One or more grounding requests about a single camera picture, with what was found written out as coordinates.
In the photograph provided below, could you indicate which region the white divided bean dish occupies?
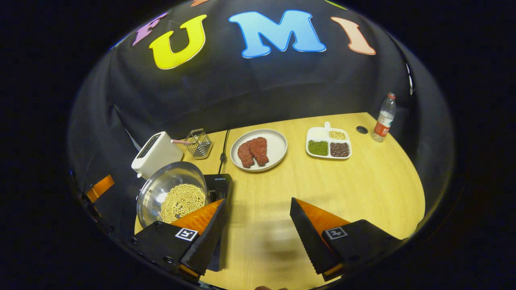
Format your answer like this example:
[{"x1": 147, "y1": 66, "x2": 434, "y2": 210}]
[{"x1": 306, "y1": 122, "x2": 352, "y2": 160}]

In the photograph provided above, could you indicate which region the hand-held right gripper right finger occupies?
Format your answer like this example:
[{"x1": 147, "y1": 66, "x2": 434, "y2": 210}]
[{"x1": 289, "y1": 197, "x2": 404, "y2": 282}]

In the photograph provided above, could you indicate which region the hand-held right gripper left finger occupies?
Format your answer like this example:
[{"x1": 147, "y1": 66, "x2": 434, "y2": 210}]
[{"x1": 129, "y1": 198, "x2": 229, "y2": 282}]

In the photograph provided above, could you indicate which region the steel pot with soybeans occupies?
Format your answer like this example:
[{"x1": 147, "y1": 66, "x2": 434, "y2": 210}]
[{"x1": 136, "y1": 162, "x2": 226, "y2": 229}]

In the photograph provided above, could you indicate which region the clear water bottle red label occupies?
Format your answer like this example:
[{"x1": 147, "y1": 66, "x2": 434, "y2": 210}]
[{"x1": 371, "y1": 92, "x2": 397, "y2": 143}]

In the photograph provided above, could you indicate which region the black power cable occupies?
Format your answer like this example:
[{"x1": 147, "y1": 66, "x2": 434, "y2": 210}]
[{"x1": 218, "y1": 129, "x2": 231, "y2": 174}]

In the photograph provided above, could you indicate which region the round white plate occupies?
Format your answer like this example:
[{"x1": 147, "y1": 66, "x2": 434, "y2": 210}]
[{"x1": 230, "y1": 128, "x2": 288, "y2": 173}]

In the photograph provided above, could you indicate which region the red meat piece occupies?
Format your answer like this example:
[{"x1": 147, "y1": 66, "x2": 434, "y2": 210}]
[
  {"x1": 249, "y1": 137, "x2": 269, "y2": 166},
  {"x1": 237, "y1": 140, "x2": 255, "y2": 169}
]

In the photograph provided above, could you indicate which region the black induction cooktop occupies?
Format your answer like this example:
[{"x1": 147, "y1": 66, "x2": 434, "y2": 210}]
[{"x1": 203, "y1": 174, "x2": 234, "y2": 272}]

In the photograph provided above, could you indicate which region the white toaster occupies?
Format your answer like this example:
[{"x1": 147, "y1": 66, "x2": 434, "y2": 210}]
[{"x1": 131, "y1": 131, "x2": 184, "y2": 179}]

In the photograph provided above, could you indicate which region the small wire basket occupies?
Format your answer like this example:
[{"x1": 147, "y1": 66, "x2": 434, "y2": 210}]
[{"x1": 185, "y1": 128, "x2": 213, "y2": 160}]

